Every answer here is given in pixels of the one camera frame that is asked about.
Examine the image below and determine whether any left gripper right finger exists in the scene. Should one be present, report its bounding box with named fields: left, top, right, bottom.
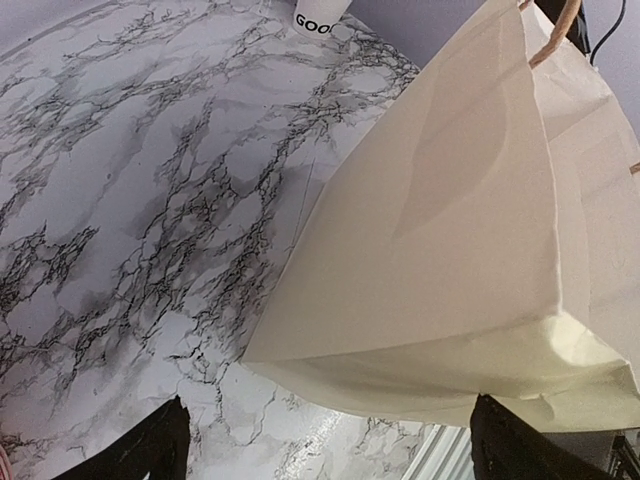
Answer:
left=470, top=395, right=611, bottom=480

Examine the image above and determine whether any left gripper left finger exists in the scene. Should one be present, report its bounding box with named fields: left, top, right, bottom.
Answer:
left=56, top=397, right=190, bottom=480

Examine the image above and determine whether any cream paper bag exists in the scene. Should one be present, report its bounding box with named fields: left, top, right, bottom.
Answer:
left=243, top=1, right=639, bottom=432

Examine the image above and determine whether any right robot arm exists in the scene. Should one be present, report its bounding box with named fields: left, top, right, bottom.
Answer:
left=536, top=0, right=591, bottom=54

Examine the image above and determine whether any stack of white cups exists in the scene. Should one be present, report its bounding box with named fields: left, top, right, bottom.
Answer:
left=292, top=0, right=352, bottom=40

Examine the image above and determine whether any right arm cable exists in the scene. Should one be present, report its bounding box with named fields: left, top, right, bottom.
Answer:
left=589, top=0, right=629, bottom=66

